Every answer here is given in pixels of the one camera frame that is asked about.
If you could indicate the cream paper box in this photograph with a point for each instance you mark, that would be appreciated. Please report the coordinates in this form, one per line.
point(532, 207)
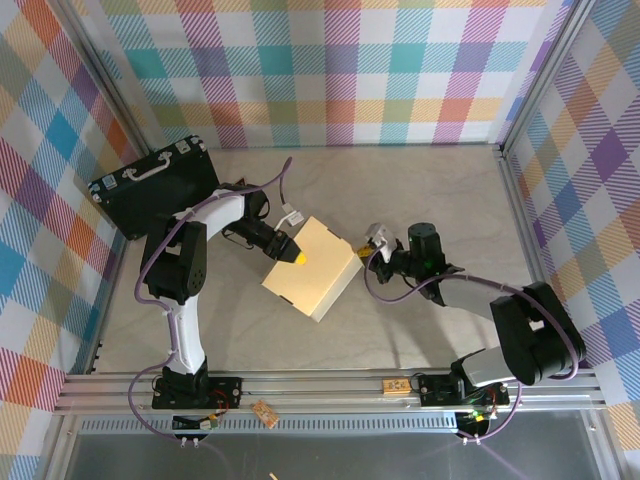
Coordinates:
point(310, 270)

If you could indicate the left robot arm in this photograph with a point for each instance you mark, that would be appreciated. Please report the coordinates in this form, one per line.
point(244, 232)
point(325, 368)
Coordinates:
point(185, 260)

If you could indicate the small printed wooden block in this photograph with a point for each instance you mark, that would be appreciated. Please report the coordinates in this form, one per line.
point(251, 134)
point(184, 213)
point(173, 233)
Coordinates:
point(396, 387)

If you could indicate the perforated metal strip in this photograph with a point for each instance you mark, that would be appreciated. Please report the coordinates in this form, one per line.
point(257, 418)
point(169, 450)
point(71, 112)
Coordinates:
point(325, 425)

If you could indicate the green lit electronics board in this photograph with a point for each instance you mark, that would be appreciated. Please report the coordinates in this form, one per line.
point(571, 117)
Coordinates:
point(475, 416)

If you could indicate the grey metal sheet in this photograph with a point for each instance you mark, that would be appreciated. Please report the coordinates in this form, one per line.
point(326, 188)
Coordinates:
point(350, 457)

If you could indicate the aluminium side rail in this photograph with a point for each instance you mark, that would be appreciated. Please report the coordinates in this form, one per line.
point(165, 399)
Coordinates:
point(530, 250)
point(119, 255)

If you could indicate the aluminium frame rail with mounts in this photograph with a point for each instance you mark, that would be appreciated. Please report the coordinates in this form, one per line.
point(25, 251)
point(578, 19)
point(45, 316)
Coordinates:
point(325, 395)

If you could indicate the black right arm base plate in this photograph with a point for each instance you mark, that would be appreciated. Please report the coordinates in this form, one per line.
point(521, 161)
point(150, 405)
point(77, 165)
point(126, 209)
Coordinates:
point(436, 390)

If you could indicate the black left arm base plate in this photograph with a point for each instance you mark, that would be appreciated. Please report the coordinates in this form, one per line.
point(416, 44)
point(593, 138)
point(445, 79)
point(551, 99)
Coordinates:
point(227, 392)

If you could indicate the aluminium frame post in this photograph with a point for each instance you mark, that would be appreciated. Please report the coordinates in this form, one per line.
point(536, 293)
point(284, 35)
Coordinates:
point(107, 85)
point(545, 75)

